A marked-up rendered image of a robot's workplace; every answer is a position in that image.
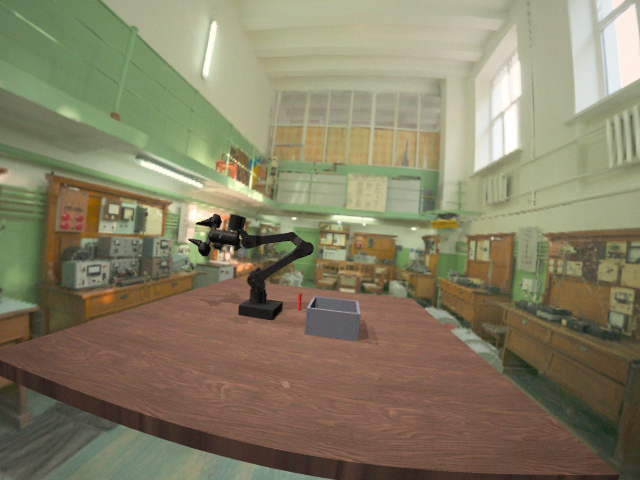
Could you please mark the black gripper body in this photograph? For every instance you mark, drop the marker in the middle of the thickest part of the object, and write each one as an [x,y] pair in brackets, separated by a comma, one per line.
[215,236]

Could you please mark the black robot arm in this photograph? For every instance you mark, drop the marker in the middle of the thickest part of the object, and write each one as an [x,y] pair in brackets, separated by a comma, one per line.
[256,278]

